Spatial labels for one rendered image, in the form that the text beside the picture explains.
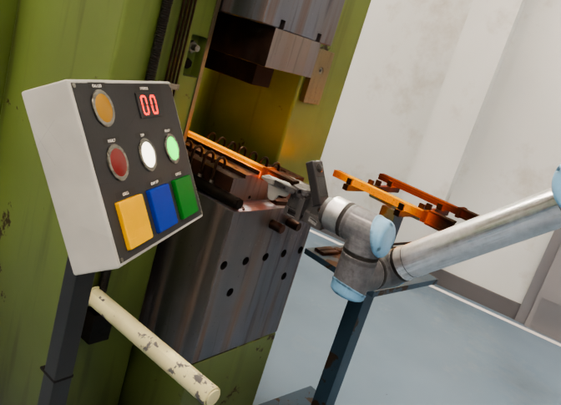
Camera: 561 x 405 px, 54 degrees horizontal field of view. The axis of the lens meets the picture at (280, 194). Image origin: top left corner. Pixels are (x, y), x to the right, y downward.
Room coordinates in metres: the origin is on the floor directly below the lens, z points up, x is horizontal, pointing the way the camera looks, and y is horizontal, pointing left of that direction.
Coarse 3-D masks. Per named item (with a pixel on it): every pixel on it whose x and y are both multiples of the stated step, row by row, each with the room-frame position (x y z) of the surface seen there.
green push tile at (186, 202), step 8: (184, 176) 1.02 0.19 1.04; (176, 184) 0.97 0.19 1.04; (184, 184) 1.00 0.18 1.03; (176, 192) 0.96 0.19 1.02; (184, 192) 0.99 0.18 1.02; (192, 192) 1.03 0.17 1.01; (176, 200) 0.96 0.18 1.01; (184, 200) 0.98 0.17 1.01; (192, 200) 1.01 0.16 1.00; (184, 208) 0.97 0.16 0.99; (192, 208) 1.01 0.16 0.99; (184, 216) 0.96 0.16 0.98
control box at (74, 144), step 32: (32, 96) 0.76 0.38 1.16; (64, 96) 0.75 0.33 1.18; (96, 96) 0.81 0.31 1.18; (128, 96) 0.90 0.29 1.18; (160, 96) 1.03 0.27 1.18; (32, 128) 0.76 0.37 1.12; (64, 128) 0.75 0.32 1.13; (96, 128) 0.78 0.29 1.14; (128, 128) 0.87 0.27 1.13; (160, 128) 0.99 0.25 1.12; (64, 160) 0.75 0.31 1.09; (96, 160) 0.76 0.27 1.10; (128, 160) 0.84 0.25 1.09; (160, 160) 0.95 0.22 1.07; (64, 192) 0.75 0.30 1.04; (96, 192) 0.74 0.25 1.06; (128, 192) 0.81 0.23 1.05; (64, 224) 0.75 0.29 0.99; (96, 224) 0.74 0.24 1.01; (96, 256) 0.74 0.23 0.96; (128, 256) 0.76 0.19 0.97
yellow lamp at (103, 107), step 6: (102, 96) 0.82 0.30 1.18; (96, 102) 0.80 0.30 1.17; (102, 102) 0.81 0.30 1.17; (108, 102) 0.83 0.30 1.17; (96, 108) 0.80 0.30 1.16; (102, 108) 0.81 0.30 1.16; (108, 108) 0.83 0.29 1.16; (102, 114) 0.80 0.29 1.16; (108, 114) 0.82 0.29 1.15; (108, 120) 0.82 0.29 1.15
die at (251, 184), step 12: (204, 144) 1.56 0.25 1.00; (216, 156) 1.49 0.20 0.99; (228, 156) 1.50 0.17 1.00; (192, 168) 1.44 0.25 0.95; (204, 168) 1.41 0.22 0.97; (216, 168) 1.40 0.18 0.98; (228, 168) 1.42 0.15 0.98; (240, 168) 1.44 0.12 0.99; (252, 168) 1.45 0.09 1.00; (216, 180) 1.38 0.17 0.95; (228, 180) 1.36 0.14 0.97; (240, 180) 1.37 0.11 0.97; (252, 180) 1.41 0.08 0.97; (264, 180) 1.46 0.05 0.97; (240, 192) 1.39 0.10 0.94; (252, 192) 1.43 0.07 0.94; (264, 192) 1.47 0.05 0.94
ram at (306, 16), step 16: (224, 0) 1.39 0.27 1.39; (240, 0) 1.36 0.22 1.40; (256, 0) 1.33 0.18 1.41; (272, 0) 1.32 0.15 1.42; (288, 0) 1.36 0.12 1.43; (304, 0) 1.41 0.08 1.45; (320, 0) 1.46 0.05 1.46; (336, 0) 1.52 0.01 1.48; (240, 16) 1.35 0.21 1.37; (256, 16) 1.32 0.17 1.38; (272, 16) 1.33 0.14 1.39; (288, 16) 1.38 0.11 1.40; (304, 16) 1.43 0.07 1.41; (320, 16) 1.48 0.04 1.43; (336, 16) 1.54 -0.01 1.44; (304, 32) 1.44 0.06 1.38; (320, 32) 1.50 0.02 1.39
